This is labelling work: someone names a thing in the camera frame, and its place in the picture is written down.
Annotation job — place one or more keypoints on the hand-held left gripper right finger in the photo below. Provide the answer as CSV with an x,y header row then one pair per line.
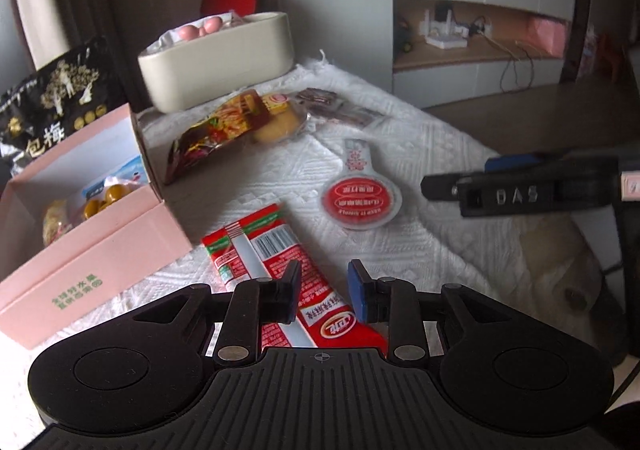
x,y
357,295

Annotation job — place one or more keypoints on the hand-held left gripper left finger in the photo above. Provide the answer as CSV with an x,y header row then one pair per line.
x,y
292,292

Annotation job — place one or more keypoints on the beige soft object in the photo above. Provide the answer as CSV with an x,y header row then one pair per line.
x,y
550,260

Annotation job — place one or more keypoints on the white cabinet panel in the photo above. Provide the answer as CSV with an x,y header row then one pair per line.
x,y
340,5

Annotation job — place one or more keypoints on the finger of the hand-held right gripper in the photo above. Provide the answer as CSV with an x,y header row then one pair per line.
x,y
440,186
515,161

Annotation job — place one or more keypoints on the red-lid jelly cup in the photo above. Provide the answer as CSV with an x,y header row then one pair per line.
x,y
360,200

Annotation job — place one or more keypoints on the black gold-print snack bag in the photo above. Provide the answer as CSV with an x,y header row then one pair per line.
x,y
50,95

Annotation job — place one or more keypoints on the long red snack packet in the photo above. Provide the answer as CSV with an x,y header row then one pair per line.
x,y
265,240

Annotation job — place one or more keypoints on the pink ball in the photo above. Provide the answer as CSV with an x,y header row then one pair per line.
x,y
214,24
187,33

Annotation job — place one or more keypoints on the white woven tablecloth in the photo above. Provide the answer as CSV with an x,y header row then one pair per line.
x,y
435,140

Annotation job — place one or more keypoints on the white router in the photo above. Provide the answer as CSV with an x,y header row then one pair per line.
x,y
447,41

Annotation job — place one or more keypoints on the pink bag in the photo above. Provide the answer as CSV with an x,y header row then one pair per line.
x,y
547,35

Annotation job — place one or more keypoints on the orange snack packet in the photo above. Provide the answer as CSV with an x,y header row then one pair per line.
x,y
225,130

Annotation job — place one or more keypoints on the blue snack packet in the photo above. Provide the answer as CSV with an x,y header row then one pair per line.
x,y
127,172

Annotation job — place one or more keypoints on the pink cardboard box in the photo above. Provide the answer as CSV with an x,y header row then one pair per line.
x,y
100,270

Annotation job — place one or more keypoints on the dark brown snack packet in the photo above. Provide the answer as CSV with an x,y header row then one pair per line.
x,y
340,110

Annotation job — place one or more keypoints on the beige oval container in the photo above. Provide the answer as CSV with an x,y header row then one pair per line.
x,y
215,65

